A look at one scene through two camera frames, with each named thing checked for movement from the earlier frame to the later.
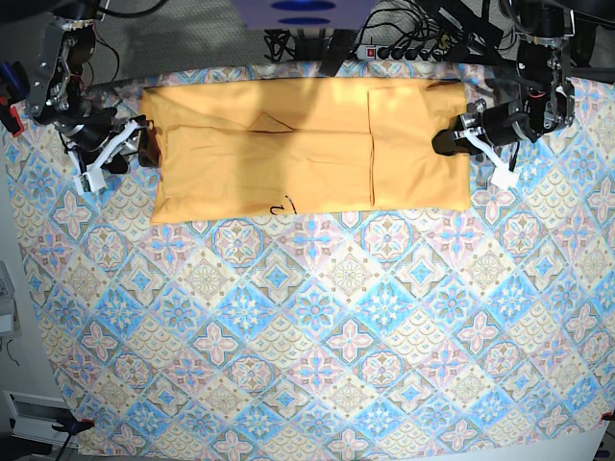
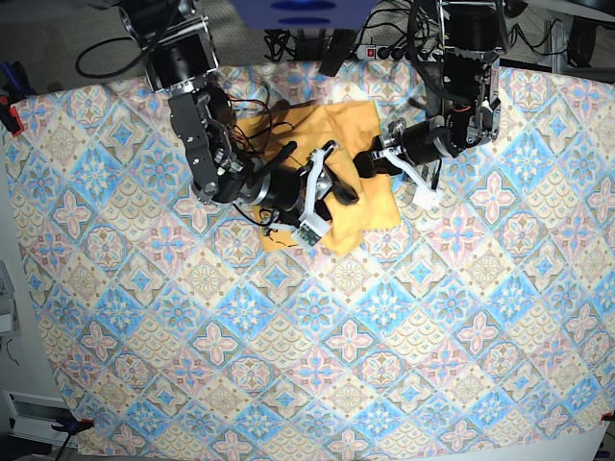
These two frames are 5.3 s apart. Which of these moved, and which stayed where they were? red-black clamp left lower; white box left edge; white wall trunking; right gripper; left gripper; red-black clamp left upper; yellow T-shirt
Moved: yellow T-shirt; right gripper; left gripper
Stayed: red-black clamp left lower; white box left edge; red-black clamp left upper; white wall trunking
